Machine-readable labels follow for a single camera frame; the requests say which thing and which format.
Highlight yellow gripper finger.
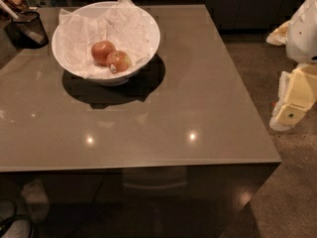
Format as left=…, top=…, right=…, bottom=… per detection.
left=266, top=21, right=289, bottom=46
left=269, top=63, right=317, bottom=132

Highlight red apple with sticker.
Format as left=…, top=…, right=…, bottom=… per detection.
left=106, top=51, right=132, bottom=73

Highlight white bowl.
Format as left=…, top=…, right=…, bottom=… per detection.
left=51, top=1, right=161, bottom=87

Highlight white crumpled paper liner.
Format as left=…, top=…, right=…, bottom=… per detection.
left=58, top=0, right=154, bottom=79

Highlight black mesh pen cup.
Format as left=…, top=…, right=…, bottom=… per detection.
left=13, top=11, right=49, bottom=49

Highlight items in pen cup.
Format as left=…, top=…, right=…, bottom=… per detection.
left=0, top=0, right=31, bottom=22

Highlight white object under table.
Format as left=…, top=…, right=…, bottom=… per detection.
left=0, top=178, right=51, bottom=238

